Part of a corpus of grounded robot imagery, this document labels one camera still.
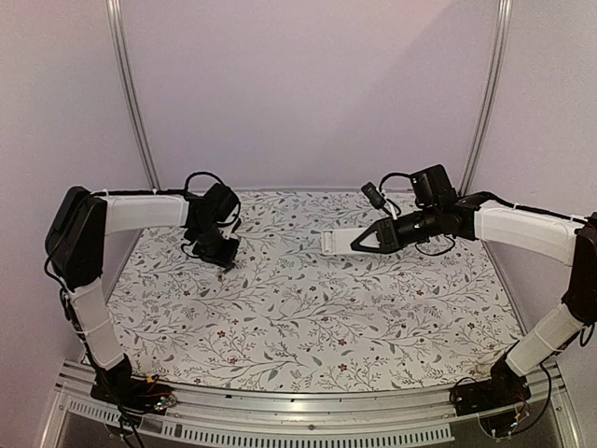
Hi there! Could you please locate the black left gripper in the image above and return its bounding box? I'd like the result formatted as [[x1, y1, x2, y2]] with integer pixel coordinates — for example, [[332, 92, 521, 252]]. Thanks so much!
[[190, 223, 240, 269]]

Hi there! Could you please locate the white air conditioner remote control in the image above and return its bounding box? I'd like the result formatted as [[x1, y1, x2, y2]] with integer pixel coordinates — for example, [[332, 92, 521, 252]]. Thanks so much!
[[320, 228, 366, 256]]

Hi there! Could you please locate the white remote battery cover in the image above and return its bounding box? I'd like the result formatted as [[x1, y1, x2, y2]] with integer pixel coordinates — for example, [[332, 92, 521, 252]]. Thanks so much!
[[279, 300, 302, 317]]

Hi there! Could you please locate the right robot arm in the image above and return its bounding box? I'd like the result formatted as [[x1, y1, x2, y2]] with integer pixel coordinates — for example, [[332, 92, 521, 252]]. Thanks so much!
[[350, 164, 596, 407]]

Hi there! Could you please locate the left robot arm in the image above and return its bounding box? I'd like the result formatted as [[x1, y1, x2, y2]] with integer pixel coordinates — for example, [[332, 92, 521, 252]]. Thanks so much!
[[45, 182, 241, 405]]

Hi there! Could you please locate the floral patterned table cloth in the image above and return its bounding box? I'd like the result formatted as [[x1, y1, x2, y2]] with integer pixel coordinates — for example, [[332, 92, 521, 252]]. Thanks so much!
[[108, 191, 521, 393]]

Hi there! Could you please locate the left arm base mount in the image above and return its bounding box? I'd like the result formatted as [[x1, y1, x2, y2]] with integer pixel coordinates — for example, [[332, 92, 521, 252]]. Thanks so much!
[[90, 355, 177, 414]]

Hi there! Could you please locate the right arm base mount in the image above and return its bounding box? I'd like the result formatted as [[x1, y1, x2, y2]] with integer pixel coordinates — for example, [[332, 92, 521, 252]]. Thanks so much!
[[450, 357, 532, 439]]

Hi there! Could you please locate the front aluminium rail frame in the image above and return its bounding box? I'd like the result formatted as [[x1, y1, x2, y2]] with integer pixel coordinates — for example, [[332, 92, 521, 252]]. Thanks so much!
[[40, 361, 584, 447]]

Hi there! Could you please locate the left aluminium corner post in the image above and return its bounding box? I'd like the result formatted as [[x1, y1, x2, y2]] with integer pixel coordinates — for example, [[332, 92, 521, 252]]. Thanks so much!
[[105, 0, 161, 189]]

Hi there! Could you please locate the aluminium corner post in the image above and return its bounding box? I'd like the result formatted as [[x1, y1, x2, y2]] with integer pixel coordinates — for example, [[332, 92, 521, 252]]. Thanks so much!
[[105, 0, 161, 189], [459, 0, 513, 194]]

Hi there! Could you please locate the right aluminium corner post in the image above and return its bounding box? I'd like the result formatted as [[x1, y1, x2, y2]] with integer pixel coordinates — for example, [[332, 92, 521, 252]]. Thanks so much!
[[459, 0, 513, 194]]

